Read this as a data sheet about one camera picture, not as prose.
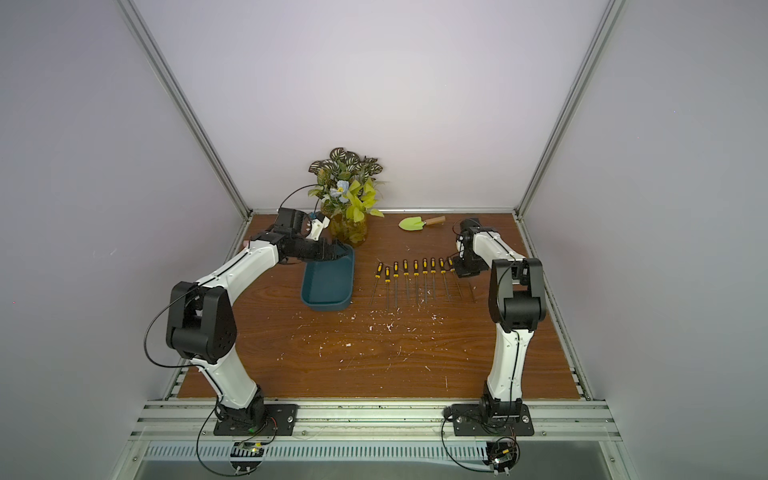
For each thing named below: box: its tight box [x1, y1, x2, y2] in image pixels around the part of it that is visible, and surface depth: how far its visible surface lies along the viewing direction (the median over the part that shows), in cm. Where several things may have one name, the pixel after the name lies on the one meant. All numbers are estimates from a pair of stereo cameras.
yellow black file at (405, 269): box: [402, 259, 409, 300], surface depth 105 cm
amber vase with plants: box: [308, 148, 385, 247], surface depth 102 cm
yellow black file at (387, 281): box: [384, 266, 391, 309], surface depth 102 cm
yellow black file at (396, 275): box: [393, 261, 399, 309], surface depth 103 cm
